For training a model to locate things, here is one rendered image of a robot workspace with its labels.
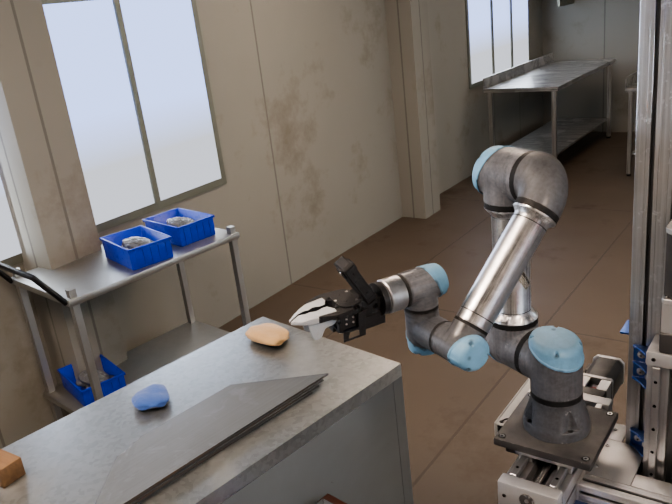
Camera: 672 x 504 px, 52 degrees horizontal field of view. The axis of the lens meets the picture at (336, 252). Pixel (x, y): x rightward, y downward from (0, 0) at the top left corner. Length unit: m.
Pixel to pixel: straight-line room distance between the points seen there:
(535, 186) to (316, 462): 0.89
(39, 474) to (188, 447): 0.36
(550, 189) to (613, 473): 0.69
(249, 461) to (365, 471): 0.44
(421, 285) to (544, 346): 0.32
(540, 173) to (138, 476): 1.10
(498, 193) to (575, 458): 0.60
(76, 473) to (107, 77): 2.74
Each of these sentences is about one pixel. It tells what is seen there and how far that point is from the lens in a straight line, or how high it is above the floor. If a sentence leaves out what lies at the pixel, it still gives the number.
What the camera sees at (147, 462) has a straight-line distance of 1.75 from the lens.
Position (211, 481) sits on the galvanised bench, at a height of 1.05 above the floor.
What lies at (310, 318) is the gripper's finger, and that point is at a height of 1.46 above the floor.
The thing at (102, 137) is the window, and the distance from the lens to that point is 4.13.
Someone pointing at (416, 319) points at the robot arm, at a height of 1.37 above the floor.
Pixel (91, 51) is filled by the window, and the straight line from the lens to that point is 4.12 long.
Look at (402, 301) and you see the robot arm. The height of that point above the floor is 1.43.
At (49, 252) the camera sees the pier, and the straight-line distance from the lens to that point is 3.70.
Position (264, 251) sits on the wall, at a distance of 5.15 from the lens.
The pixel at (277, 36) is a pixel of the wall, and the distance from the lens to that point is 5.23.
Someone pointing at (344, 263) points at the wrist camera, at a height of 1.55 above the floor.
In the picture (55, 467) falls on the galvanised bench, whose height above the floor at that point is 1.05.
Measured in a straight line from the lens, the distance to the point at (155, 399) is 1.98.
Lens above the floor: 2.03
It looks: 20 degrees down
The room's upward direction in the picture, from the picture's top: 7 degrees counter-clockwise
